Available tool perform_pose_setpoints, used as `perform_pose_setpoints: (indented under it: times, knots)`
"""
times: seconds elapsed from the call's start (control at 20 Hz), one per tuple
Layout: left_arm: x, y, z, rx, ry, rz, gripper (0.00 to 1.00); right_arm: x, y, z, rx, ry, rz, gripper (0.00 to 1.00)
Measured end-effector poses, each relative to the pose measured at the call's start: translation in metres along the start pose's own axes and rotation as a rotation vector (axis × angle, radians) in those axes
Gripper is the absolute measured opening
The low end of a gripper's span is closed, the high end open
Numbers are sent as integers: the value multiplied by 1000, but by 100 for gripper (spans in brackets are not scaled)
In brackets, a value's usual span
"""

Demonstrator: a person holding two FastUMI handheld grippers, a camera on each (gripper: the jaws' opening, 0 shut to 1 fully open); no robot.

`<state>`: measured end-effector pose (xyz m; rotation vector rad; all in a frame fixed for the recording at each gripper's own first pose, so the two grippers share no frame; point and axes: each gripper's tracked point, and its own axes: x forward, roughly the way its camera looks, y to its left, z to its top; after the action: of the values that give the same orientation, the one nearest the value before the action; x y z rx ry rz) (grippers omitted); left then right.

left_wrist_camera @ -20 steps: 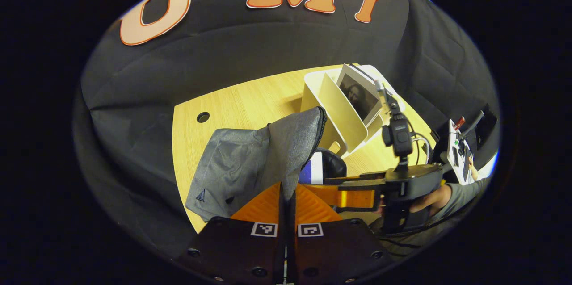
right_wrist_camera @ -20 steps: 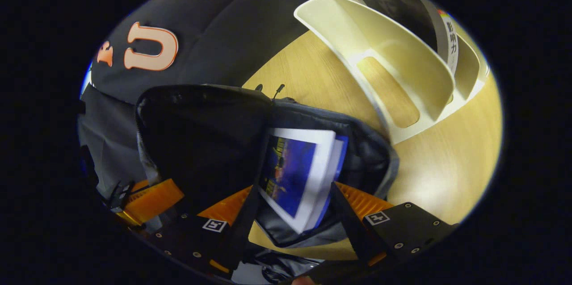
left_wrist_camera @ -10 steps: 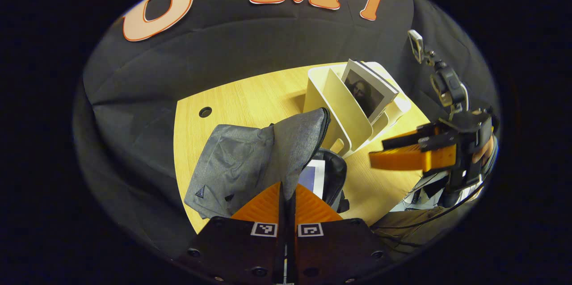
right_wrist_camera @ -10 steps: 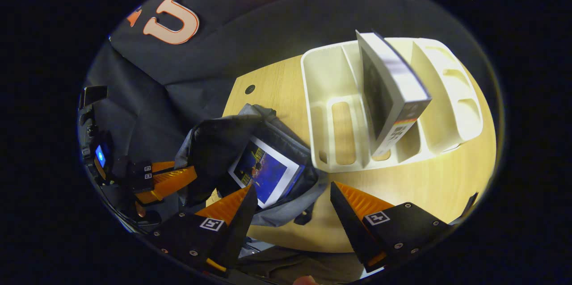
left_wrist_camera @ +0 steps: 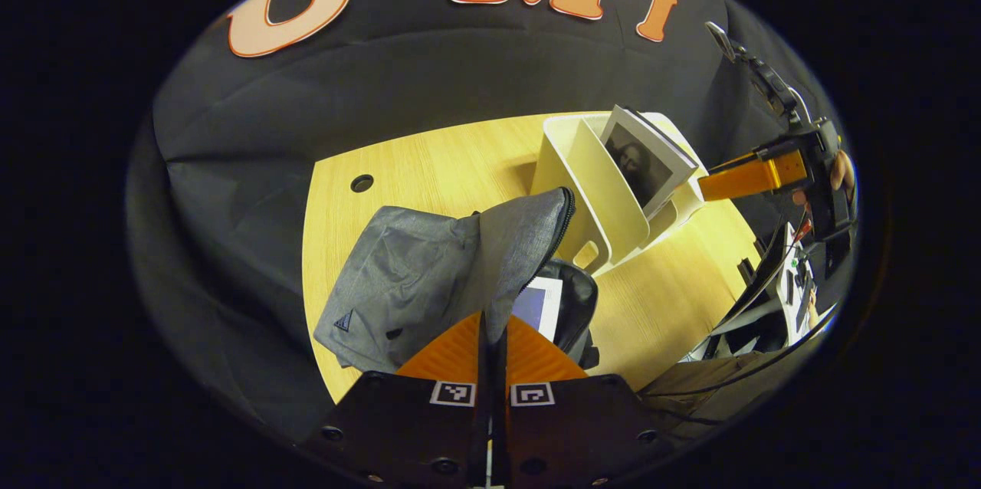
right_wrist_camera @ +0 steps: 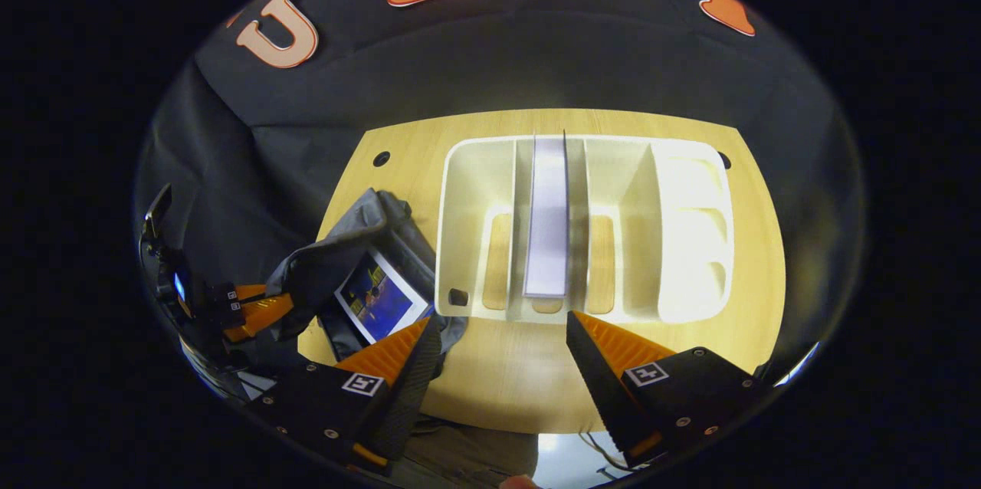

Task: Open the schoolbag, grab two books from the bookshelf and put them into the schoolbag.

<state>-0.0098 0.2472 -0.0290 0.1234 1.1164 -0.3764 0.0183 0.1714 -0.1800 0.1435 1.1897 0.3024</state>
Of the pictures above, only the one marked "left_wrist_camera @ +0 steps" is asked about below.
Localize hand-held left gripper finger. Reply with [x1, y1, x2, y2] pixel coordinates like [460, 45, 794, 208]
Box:
[491, 313, 677, 488]
[301, 312, 492, 488]

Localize grey portrait cover book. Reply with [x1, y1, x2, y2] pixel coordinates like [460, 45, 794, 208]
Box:
[599, 105, 700, 222]

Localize blue cover book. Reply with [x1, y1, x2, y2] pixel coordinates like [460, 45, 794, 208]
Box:
[511, 276, 565, 344]

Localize grey schoolbag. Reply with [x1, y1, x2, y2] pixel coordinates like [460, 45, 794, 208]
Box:
[313, 186, 601, 376]

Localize white bookshelf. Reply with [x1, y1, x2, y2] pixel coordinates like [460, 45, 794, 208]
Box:
[529, 111, 707, 277]

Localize person's brown trousers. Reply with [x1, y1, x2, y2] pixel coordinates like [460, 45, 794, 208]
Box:
[638, 350, 817, 440]

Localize black cable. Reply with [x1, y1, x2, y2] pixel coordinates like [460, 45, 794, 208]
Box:
[640, 309, 836, 399]

